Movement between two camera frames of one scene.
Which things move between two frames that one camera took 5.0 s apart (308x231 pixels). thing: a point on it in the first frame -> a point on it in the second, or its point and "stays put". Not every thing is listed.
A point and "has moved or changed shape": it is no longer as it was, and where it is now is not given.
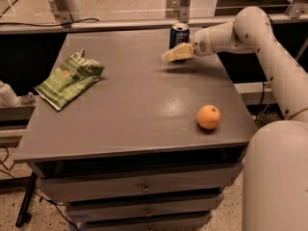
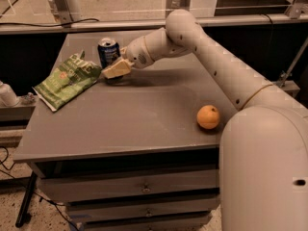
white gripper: x=201 y=43 -> x=137 y=55
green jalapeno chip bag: x=71 y=79 stays put
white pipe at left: x=8 y=96 stays put
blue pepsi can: x=179 y=34 has moved or changed shape
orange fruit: x=208 y=116 stays put
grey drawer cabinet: x=153 y=145 stays put
